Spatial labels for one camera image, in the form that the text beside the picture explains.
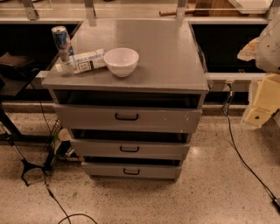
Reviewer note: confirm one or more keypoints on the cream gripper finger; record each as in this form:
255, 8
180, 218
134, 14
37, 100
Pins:
263, 101

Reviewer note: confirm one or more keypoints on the grey top drawer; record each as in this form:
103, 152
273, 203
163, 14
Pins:
168, 120

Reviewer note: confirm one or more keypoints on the grey drawer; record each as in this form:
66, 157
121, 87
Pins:
129, 149
139, 171
168, 120

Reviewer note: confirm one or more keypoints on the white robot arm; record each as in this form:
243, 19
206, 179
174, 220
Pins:
265, 49

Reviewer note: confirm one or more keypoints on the grey drawer cabinet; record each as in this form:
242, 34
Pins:
169, 75

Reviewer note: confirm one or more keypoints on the grey bottom drawer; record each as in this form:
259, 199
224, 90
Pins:
139, 171

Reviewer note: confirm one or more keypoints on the grey middle drawer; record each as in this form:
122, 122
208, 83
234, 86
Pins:
129, 149

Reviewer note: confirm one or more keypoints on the white ceramic bowl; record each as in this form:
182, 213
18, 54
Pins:
121, 61

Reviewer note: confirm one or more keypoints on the white plastic bottle with label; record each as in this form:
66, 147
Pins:
83, 62

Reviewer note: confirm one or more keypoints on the blue silver drink can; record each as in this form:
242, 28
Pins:
62, 42

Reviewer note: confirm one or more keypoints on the black tripod stand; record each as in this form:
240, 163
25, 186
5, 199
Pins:
26, 165

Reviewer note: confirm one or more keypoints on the black side table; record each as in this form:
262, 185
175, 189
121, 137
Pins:
17, 74

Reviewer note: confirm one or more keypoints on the wire basket with items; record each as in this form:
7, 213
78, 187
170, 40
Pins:
61, 144

